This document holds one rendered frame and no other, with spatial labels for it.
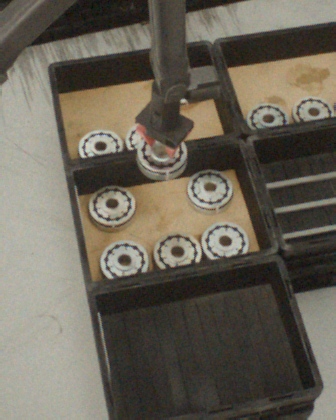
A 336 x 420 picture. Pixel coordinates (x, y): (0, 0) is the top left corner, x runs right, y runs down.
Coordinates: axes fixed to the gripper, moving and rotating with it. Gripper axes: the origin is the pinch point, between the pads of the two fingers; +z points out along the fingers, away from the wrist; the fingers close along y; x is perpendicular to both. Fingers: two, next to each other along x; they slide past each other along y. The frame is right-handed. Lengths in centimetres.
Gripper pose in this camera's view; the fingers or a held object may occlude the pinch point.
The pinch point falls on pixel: (162, 148)
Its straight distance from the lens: 176.9
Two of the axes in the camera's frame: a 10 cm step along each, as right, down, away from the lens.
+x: -5.4, 6.6, -5.2
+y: -8.4, -4.7, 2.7
